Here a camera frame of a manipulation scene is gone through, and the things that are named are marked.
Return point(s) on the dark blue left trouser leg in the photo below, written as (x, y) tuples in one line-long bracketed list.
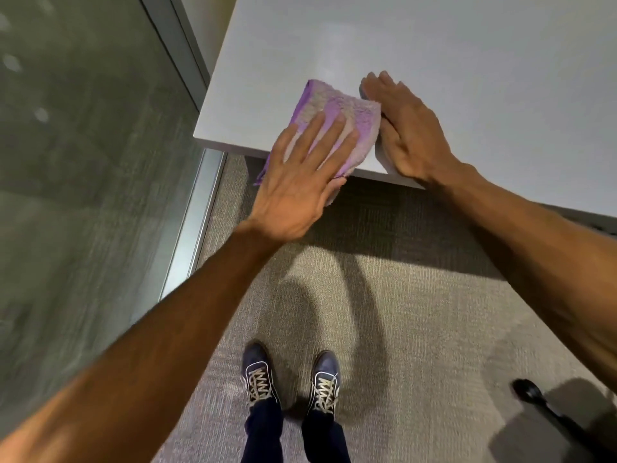
[(262, 433)]

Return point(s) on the person's right hand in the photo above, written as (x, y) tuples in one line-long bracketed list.
[(409, 134)]

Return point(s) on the purple checked cleaning cloth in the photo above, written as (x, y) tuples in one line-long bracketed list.
[(332, 103)]

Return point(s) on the black office chair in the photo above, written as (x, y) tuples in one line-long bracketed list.
[(530, 392)]

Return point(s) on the navy right shoe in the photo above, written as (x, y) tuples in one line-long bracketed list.
[(325, 380)]

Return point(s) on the dark blue trouser leg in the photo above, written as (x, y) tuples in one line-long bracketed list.
[(262, 433), (325, 438)]

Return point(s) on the person's left forearm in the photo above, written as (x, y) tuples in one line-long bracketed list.
[(144, 356)]

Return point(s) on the navy shoe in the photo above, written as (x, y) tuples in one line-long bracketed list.
[(325, 380), (258, 371)]

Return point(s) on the person's left hand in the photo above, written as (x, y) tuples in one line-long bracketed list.
[(294, 192)]

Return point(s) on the person's right forearm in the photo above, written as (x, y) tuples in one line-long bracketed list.
[(544, 255)]

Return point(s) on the navy left shoe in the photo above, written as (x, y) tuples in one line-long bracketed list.
[(258, 371)]

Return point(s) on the dark blue right trouser leg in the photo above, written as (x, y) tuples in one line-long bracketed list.
[(325, 438)]

